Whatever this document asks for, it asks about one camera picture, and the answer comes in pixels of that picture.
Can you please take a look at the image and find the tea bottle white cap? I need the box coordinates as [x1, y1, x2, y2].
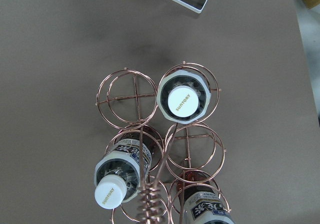
[156, 70, 211, 124]
[94, 132, 140, 209]
[176, 181, 234, 224]

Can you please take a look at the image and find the copper wire bottle basket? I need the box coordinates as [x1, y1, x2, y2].
[96, 62, 231, 223]

